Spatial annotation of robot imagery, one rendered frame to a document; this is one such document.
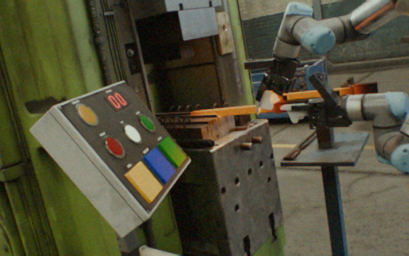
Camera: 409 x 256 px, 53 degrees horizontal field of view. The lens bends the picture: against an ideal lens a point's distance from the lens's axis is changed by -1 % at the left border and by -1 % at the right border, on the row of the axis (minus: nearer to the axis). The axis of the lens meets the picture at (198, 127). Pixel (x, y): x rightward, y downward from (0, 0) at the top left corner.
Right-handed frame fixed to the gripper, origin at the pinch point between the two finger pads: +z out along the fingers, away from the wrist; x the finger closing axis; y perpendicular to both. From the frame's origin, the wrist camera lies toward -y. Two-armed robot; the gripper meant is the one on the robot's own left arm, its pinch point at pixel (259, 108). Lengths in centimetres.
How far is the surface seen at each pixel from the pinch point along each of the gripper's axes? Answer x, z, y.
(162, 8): -17.1, -23.3, -34.1
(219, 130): -2.1, 14.0, -10.9
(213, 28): 5.1, -16.5, -28.1
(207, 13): 3.2, -21.3, -30.8
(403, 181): 182, 89, 48
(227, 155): -8.4, 17.2, -2.3
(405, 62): 750, 142, -55
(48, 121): -74, -14, -9
